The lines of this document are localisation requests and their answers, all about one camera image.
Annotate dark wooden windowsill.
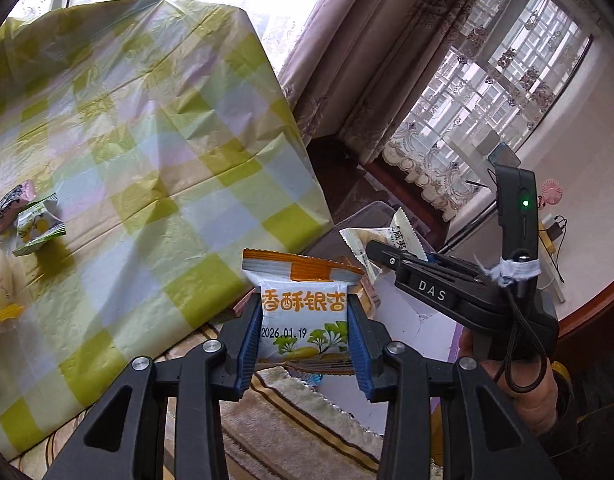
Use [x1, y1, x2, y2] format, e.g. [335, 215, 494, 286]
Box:
[306, 135, 454, 247]

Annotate pink blue snack packet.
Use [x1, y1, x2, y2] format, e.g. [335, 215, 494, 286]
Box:
[0, 182, 36, 235]

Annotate small pink fan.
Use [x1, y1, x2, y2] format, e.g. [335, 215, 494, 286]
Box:
[538, 177, 566, 209]

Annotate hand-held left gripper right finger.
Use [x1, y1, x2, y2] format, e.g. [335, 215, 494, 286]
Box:
[346, 293, 563, 480]

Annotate brown patterned curtain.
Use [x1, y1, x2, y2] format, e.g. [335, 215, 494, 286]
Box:
[277, 0, 503, 161]

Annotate black charger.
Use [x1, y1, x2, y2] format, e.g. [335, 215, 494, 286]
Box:
[546, 214, 569, 242]

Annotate cream white snack packet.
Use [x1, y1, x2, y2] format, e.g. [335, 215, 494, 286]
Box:
[339, 208, 429, 318]

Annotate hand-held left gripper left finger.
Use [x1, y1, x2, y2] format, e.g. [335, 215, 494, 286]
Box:
[42, 292, 264, 480]

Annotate black wrist cord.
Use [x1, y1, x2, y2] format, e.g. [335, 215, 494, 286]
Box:
[501, 285, 549, 394]

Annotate clear plastic storage box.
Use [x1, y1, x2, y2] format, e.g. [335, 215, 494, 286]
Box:
[302, 200, 458, 361]

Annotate person's right hand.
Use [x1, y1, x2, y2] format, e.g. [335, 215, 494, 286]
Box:
[458, 327, 573, 456]

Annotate green white snack packet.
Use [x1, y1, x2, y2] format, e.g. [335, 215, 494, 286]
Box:
[12, 194, 68, 257]

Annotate beige striped rug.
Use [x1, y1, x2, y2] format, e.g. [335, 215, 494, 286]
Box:
[47, 320, 388, 480]

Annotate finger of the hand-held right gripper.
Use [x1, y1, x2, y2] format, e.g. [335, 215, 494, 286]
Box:
[365, 240, 483, 283]

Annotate green checkered plastic tablecloth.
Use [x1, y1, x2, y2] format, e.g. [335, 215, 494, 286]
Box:
[0, 0, 335, 461]

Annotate white lace curtain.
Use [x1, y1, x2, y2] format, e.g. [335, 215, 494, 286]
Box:
[382, 0, 595, 222]

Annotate white orange snack packet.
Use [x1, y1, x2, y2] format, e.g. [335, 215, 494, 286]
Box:
[242, 249, 366, 376]

